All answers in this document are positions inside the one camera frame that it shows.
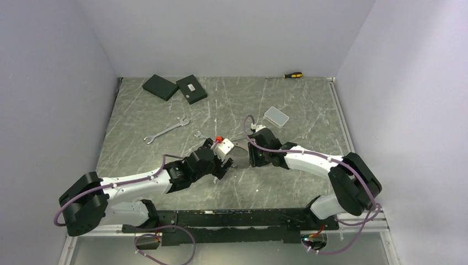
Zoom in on metal arc keyring plate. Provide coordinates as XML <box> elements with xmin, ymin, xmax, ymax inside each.
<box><xmin>228</xmin><ymin>142</ymin><xmax>250</xmax><ymax>168</ymax></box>

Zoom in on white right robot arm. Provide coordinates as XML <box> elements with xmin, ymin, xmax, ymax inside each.
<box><xmin>248</xmin><ymin>128</ymin><xmax>382</xmax><ymax>229</ymax></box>

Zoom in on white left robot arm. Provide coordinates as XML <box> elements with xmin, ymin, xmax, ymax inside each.
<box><xmin>54</xmin><ymin>137</ymin><xmax>234</xmax><ymax>237</ymax></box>

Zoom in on small silver wrench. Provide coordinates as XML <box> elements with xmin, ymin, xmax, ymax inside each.
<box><xmin>194</xmin><ymin>130</ymin><xmax>208</xmax><ymax>139</ymax></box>

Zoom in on clear plastic box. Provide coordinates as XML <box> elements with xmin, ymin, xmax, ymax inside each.
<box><xmin>264</xmin><ymin>107</ymin><xmax>290</xmax><ymax>128</ymax></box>

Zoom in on large silver wrench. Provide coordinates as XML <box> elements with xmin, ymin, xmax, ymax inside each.
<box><xmin>143</xmin><ymin>116</ymin><xmax>190</xmax><ymax>145</ymax></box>

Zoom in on black box with label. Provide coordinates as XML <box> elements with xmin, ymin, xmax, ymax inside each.
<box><xmin>176</xmin><ymin>75</ymin><xmax>208</xmax><ymax>105</ymax></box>

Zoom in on orange black screwdriver far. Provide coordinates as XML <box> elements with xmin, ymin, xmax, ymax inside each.
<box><xmin>265</xmin><ymin>72</ymin><xmax>303</xmax><ymax>80</ymax></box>

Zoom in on black flat box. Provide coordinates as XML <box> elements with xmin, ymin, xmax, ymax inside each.
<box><xmin>142</xmin><ymin>75</ymin><xmax>179</xmax><ymax>102</ymax></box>

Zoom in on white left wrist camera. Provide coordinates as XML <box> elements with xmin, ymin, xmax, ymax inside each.
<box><xmin>212</xmin><ymin>136</ymin><xmax>235</xmax><ymax>160</ymax></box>

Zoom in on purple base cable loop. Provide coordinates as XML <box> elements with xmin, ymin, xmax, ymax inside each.
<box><xmin>134</xmin><ymin>221</ymin><xmax>201</xmax><ymax>265</ymax></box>

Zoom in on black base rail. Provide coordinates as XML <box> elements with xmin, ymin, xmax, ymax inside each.
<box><xmin>146</xmin><ymin>208</ymin><xmax>341</xmax><ymax>246</ymax></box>

